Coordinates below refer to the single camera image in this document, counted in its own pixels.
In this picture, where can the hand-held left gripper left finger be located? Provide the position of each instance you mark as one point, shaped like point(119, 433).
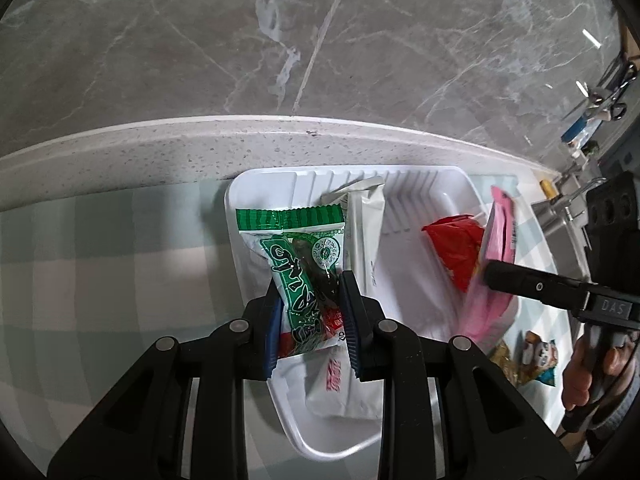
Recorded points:
point(274, 330)

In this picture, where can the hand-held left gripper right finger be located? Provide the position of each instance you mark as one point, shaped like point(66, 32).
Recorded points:
point(350, 330)

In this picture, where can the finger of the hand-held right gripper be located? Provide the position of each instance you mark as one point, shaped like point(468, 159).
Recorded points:
point(530, 285)

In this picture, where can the pink snack packet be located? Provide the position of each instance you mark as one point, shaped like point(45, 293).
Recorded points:
point(502, 230)

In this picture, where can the blue cartoon snack packet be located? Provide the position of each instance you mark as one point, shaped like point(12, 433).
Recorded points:
point(542, 360)

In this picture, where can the white plastic tray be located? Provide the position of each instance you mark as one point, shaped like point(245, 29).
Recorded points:
point(405, 275)

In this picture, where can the green snack packet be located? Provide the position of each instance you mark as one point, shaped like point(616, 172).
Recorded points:
point(300, 245)

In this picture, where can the person's right hand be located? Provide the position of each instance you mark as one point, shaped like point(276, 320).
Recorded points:
point(575, 375)

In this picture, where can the steel sink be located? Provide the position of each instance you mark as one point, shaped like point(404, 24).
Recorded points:
point(565, 240)

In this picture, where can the white packet with red print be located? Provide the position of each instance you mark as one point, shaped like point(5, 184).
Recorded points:
point(345, 395)

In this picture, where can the red snack packet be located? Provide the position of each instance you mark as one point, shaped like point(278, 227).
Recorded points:
point(455, 245)

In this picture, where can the long white snack packet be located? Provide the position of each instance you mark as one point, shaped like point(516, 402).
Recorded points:
point(367, 240)

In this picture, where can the yellow sponge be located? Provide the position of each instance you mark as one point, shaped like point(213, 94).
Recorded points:
point(547, 189)

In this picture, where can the steel faucet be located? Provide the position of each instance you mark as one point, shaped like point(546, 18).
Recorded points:
point(580, 190)

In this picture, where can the small dark clip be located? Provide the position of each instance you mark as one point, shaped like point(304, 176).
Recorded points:
point(591, 148)

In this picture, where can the blue sponge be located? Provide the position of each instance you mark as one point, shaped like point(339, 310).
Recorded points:
point(575, 127)

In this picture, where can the green checkered tablecloth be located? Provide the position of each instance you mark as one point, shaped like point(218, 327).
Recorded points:
point(100, 260)

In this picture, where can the metal scissors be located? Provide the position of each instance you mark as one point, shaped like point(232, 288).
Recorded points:
point(607, 102)

